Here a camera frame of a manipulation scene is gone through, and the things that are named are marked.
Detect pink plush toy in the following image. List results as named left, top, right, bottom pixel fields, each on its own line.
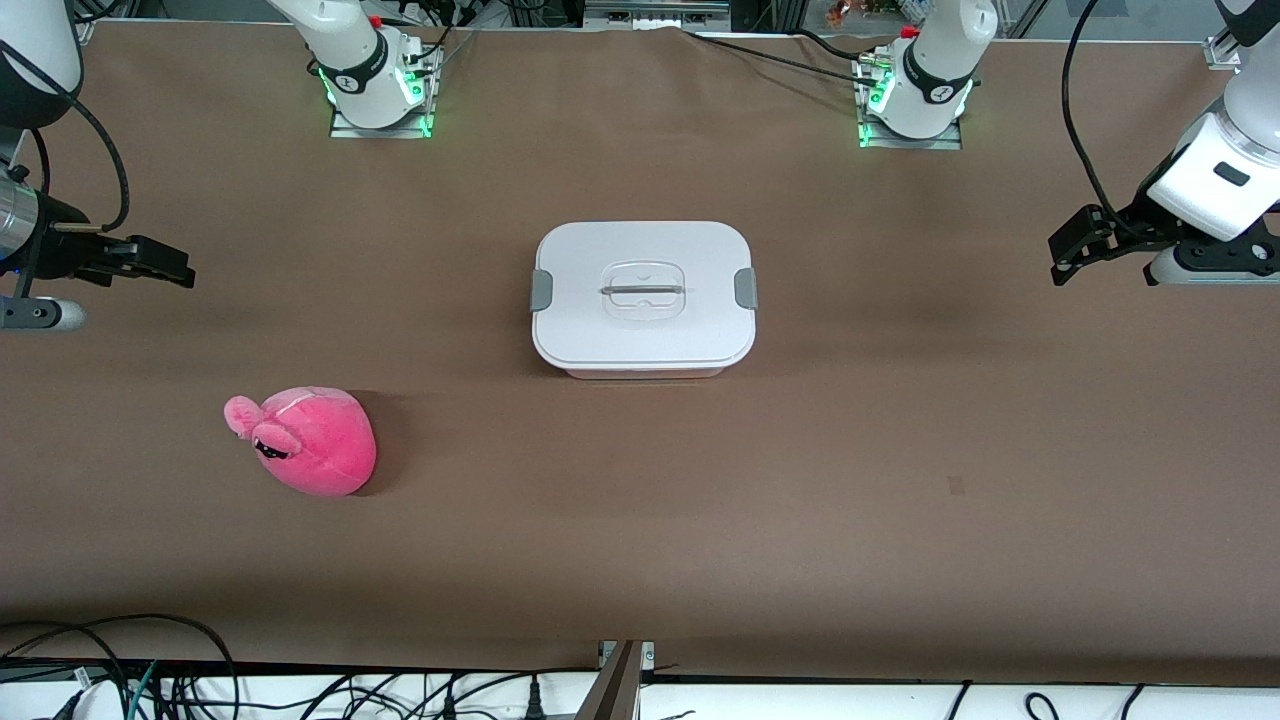
left=223, top=386, right=378, bottom=498

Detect white box lid grey latches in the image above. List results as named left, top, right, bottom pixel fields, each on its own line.
left=530, top=221, right=758, bottom=370

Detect translucent plastic box base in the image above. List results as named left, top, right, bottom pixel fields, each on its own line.
left=545, top=355, right=747, bottom=381

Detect small colourful figures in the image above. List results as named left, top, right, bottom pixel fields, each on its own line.
left=825, top=0, right=903, bottom=28

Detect grey metal rack device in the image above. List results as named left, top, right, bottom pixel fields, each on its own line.
left=583, top=0, right=733, bottom=32

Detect aluminium profile beam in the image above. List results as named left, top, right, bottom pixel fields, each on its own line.
left=575, top=640, right=656, bottom=720

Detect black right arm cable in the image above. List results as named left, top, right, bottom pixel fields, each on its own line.
left=28, top=58, right=132, bottom=235

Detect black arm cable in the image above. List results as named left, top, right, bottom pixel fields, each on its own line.
left=28, top=58, right=132, bottom=235
left=1061, top=0, right=1138, bottom=237

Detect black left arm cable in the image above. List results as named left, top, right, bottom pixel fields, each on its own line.
left=1061, top=0, right=1138, bottom=237

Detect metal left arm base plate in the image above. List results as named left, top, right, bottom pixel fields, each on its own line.
left=854, top=55, right=964, bottom=152

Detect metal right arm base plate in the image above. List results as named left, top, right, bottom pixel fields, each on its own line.
left=329, top=45, right=438, bottom=139

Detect black cables by arm base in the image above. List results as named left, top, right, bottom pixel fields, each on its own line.
left=403, top=0, right=483, bottom=77

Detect thick black looped cable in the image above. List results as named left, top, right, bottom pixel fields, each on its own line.
left=0, top=613, right=240, bottom=720

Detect long black table cable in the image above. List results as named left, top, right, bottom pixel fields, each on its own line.
left=685, top=28, right=887, bottom=89

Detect green cable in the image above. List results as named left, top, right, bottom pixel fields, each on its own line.
left=127, top=660, right=162, bottom=720

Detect white device under cables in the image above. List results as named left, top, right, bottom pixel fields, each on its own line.
left=58, top=680, right=127, bottom=720

